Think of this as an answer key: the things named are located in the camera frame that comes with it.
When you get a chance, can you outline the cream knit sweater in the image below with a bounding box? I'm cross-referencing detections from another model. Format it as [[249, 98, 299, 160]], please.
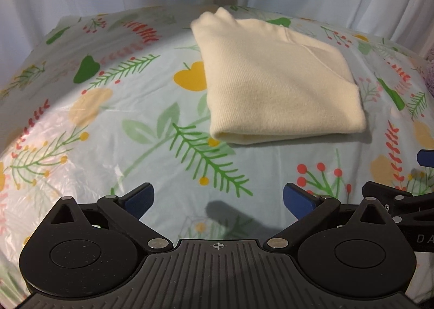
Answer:
[[190, 7, 367, 146]]

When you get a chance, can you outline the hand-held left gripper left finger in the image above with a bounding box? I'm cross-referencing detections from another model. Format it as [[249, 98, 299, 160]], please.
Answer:
[[49, 182, 173, 254]]

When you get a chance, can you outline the floral plastic tablecloth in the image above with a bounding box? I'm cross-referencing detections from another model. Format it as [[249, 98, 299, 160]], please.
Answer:
[[0, 4, 434, 309]]

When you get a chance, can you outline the purple knitted cloth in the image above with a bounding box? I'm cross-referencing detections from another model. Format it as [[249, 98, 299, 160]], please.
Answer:
[[419, 56, 434, 97]]

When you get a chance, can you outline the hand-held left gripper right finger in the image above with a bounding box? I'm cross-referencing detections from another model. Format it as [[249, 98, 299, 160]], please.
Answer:
[[266, 183, 400, 250]]

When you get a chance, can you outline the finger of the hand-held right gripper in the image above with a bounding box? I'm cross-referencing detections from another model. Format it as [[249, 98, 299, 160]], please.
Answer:
[[362, 181, 434, 227], [416, 149, 434, 168]]

